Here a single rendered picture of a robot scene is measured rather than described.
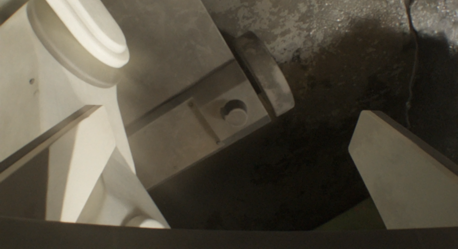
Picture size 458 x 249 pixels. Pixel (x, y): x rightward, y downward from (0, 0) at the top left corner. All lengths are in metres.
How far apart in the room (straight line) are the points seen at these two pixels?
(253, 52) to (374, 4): 0.42
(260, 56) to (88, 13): 0.28
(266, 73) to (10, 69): 0.37
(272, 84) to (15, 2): 0.42
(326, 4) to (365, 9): 0.11
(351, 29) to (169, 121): 0.54
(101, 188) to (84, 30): 0.19
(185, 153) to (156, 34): 0.24
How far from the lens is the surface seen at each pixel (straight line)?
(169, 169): 0.52
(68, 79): 0.31
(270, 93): 0.45
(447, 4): 0.92
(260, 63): 0.44
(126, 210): 0.19
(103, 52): 0.32
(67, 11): 0.32
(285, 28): 0.65
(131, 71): 0.48
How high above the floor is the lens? 0.62
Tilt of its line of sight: 67 degrees down
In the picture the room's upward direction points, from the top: 167 degrees clockwise
